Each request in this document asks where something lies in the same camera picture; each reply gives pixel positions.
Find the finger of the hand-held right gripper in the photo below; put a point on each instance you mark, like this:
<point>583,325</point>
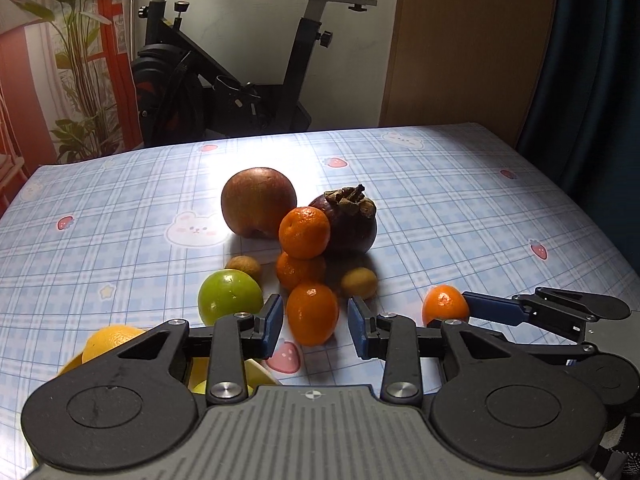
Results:
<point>542,349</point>
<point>492,307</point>

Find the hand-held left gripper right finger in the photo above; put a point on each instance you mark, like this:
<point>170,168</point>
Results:
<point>356,328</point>

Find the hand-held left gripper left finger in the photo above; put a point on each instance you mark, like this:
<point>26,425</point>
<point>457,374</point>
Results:
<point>272,321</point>

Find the orange mandarin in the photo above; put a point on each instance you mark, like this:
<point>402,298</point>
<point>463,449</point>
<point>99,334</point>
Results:
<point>442,305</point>
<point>312,312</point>
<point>299,272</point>
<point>304,232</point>

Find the brown longan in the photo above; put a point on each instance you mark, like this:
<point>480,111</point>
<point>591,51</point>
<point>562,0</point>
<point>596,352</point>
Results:
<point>359,281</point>
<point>243,267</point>

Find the green jujube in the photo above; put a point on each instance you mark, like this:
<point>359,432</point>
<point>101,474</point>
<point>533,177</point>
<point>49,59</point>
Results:
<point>230,297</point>

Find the yellow lemon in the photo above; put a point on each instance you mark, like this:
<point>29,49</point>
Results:
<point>112,340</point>

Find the dark purple mangosteen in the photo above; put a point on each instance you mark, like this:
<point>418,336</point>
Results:
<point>354,232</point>

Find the blue plaid tablecloth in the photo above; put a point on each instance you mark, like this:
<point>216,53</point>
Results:
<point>450,200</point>

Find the red apple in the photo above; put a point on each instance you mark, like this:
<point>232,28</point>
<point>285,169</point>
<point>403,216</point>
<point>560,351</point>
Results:
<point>255,200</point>

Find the dark blue curtain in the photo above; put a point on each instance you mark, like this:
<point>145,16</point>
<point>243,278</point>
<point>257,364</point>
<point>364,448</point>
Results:
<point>590,85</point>

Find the wooden cabinet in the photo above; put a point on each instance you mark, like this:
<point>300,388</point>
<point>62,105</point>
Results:
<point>465,45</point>

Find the black exercise bike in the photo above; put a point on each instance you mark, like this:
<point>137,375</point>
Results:
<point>170,70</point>

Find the printed wall poster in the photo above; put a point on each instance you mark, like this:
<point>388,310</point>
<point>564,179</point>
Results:
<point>30,60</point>

